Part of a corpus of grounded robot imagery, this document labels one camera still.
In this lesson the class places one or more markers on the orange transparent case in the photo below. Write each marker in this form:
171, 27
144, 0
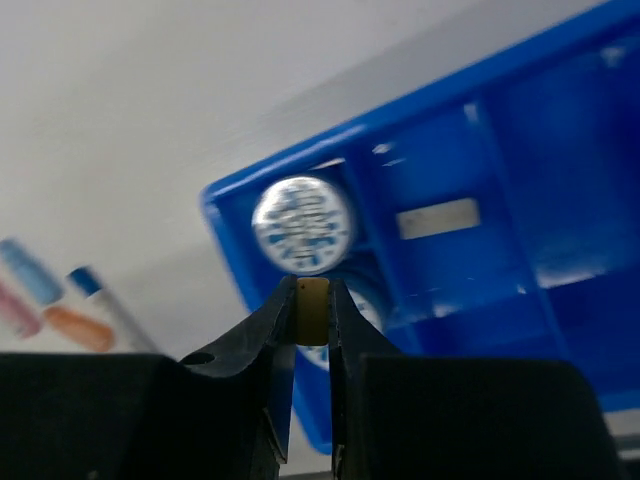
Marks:
91, 334

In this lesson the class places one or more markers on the blue transparent case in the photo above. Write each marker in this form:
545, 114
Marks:
30, 273

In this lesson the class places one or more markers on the yellow eraser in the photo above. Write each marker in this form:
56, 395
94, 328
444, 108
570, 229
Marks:
312, 311

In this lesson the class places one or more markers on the blue white marker pen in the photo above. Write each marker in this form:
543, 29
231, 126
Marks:
103, 299

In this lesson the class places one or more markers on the pink transparent case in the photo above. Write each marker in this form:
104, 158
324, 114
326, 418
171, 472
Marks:
17, 316

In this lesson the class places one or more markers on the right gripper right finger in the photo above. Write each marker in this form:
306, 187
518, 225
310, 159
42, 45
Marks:
415, 417

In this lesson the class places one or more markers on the blue plastic divided bin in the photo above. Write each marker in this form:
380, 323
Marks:
492, 213

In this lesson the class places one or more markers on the blue slime jar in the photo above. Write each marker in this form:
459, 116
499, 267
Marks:
304, 224
350, 335

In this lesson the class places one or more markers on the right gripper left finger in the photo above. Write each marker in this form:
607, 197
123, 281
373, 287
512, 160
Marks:
221, 412

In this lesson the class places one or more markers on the grey speckled eraser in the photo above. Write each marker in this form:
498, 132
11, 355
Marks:
438, 219

